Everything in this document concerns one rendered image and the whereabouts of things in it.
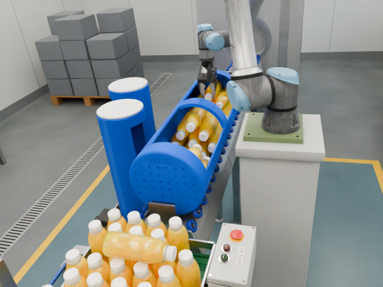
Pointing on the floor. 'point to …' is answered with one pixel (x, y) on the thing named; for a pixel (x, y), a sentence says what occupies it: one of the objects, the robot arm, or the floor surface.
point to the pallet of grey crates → (89, 53)
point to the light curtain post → (284, 33)
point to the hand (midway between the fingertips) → (208, 97)
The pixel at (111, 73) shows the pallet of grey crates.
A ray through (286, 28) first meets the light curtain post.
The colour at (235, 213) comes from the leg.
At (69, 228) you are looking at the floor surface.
